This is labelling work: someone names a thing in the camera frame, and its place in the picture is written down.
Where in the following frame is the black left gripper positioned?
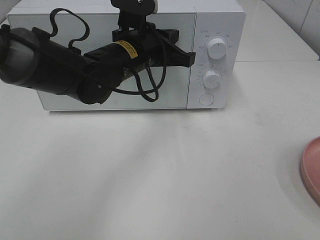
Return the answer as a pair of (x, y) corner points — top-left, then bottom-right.
(110, 0), (196, 68)

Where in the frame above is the white microwave door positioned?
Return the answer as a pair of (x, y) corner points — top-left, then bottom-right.
(0, 13), (196, 111)

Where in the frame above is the white microwave knob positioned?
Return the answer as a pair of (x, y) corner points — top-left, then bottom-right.
(206, 36), (228, 60)
(202, 70), (221, 89)

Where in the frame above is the round white door button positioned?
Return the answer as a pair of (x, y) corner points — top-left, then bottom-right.
(199, 93), (215, 106)

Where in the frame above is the pink round plate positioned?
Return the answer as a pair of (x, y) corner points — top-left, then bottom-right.
(299, 136), (320, 206)

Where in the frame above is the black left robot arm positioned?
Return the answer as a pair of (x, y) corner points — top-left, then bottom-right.
(0, 0), (196, 105)

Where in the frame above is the white microwave oven body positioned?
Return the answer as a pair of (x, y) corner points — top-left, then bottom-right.
(7, 0), (246, 109)

